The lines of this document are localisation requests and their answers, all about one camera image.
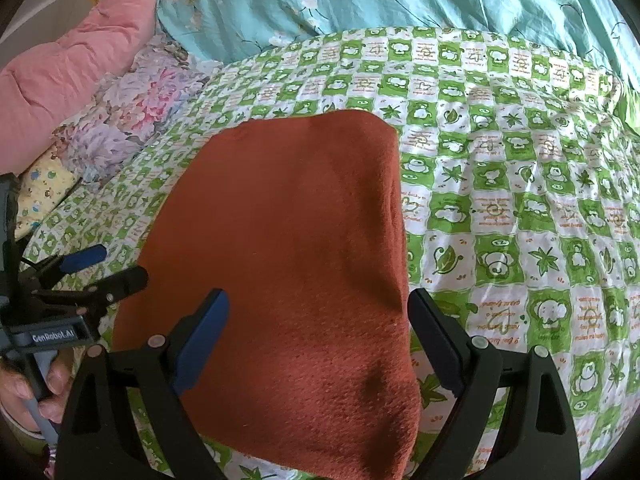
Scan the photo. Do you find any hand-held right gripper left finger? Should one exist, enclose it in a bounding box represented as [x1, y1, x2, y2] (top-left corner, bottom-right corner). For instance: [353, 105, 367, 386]
[52, 288, 231, 480]

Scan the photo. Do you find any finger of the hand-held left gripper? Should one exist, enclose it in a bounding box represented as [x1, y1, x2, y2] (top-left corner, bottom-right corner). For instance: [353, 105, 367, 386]
[30, 265, 150, 317]
[20, 243, 109, 286]

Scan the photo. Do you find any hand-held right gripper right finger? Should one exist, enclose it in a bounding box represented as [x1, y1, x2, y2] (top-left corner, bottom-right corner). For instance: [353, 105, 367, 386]
[408, 288, 584, 480]

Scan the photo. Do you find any rust orange knit sweater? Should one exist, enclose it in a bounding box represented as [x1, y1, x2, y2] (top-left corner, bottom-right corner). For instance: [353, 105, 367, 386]
[112, 111, 424, 477]

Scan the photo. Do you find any person's left hand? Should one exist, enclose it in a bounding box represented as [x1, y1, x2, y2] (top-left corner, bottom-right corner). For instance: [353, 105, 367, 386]
[0, 350, 76, 436]

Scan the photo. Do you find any yellow printed cloth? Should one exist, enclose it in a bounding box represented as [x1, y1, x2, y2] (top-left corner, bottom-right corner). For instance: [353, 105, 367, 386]
[12, 152, 81, 241]

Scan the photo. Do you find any green checkered printed bed sheet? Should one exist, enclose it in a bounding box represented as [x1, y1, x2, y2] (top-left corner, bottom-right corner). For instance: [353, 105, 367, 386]
[20, 25, 640, 480]

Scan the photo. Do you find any purple floral cloth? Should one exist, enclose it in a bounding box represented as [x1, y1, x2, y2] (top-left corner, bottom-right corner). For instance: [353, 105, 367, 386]
[50, 34, 221, 186]

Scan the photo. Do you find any pink quilted duvet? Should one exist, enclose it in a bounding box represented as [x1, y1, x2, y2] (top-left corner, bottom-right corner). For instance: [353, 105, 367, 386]
[0, 0, 201, 153]

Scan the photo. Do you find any plain green cloth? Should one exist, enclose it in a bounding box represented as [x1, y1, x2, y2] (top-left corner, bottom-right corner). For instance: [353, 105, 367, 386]
[619, 82, 640, 137]

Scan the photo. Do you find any light blue floral quilt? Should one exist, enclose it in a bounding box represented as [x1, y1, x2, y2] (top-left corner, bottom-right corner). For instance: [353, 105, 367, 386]
[156, 0, 640, 91]

